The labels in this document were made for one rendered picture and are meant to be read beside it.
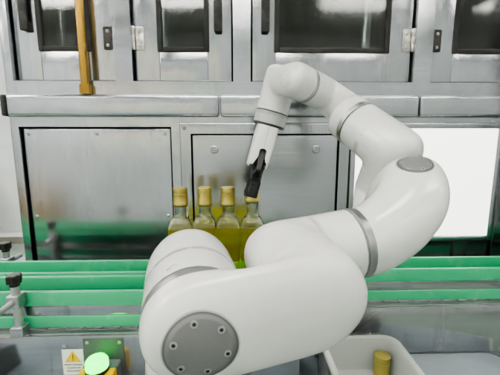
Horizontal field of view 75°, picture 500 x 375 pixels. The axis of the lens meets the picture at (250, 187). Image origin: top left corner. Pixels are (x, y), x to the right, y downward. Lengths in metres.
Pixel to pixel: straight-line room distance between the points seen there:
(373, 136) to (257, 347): 0.38
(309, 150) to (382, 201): 0.54
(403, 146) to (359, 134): 0.08
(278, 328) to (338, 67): 0.83
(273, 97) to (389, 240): 0.46
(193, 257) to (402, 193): 0.25
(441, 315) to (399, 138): 0.54
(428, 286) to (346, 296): 0.66
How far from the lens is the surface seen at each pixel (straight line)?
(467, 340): 1.04
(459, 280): 0.98
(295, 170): 0.93
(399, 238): 0.40
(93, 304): 0.80
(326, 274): 0.28
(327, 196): 0.96
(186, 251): 0.32
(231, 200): 0.79
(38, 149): 1.10
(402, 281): 0.91
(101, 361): 0.78
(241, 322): 0.27
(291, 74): 0.69
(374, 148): 0.56
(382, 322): 0.92
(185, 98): 0.93
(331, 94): 0.75
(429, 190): 0.43
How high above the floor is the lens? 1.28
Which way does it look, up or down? 9 degrees down
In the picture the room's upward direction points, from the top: straight up
